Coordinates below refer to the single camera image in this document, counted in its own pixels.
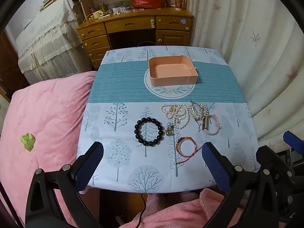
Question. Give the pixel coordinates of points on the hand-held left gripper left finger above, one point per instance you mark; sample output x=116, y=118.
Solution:
x=89, y=162

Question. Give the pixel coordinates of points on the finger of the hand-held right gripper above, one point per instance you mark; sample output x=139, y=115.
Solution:
x=264, y=156
x=293, y=139

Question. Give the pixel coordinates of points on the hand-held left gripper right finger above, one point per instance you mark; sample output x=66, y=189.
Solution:
x=216, y=168

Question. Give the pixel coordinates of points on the pink smart watch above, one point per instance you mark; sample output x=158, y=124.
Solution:
x=204, y=126

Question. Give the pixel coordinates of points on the gold leaf hair ornament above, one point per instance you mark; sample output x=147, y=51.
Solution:
x=196, y=112

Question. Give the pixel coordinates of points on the small teal gold charm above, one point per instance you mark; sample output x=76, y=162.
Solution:
x=169, y=130

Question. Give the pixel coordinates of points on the pink rectangular box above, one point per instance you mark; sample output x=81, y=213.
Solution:
x=171, y=80

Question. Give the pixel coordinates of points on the pink blanket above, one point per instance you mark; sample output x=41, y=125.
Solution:
x=47, y=123

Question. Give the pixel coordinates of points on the pink fleece robe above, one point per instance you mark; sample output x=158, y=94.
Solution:
x=171, y=213

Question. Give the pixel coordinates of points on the crumpled green paper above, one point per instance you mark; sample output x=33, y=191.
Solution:
x=28, y=142

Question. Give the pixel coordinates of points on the tree print tablecloth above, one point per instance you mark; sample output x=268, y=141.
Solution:
x=118, y=87

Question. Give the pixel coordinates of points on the white leaf print curtain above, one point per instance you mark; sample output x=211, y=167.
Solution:
x=237, y=40

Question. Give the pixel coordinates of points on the cream lace cover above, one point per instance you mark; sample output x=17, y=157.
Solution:
x=47, y=35

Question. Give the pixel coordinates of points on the wooden desk with drawers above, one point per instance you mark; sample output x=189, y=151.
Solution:
x=130, y=25

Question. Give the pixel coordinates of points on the patterned paper cup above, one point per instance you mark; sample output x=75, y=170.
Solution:
x=179, y=2

